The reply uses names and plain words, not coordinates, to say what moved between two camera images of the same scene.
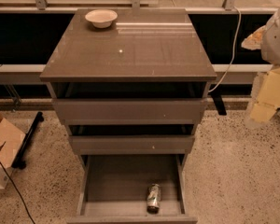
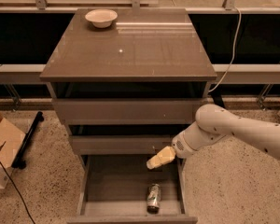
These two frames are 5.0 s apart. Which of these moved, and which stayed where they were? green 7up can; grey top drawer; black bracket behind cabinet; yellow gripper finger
Moved: yellow gripper finger
Stayed: green 7up can; grey top drawer; black bracket behind cabinet
